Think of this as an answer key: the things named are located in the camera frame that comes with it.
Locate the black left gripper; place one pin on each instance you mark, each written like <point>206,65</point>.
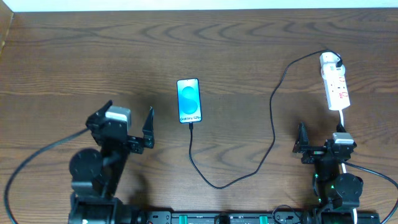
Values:
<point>123,137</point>

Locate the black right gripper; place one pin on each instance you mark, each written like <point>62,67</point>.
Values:
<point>322,150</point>

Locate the blue Galaxy smartphone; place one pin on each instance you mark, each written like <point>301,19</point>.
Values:
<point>189,101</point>

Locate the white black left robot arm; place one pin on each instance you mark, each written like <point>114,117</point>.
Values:
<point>96,173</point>

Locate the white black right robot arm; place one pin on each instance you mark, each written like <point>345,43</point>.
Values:
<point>337,190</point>

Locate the white USB charger adapter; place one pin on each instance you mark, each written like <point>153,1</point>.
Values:
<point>330,70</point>

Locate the white power strip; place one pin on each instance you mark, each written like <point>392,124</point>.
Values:
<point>336,88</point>

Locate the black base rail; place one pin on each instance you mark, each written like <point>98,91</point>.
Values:
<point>164,217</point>

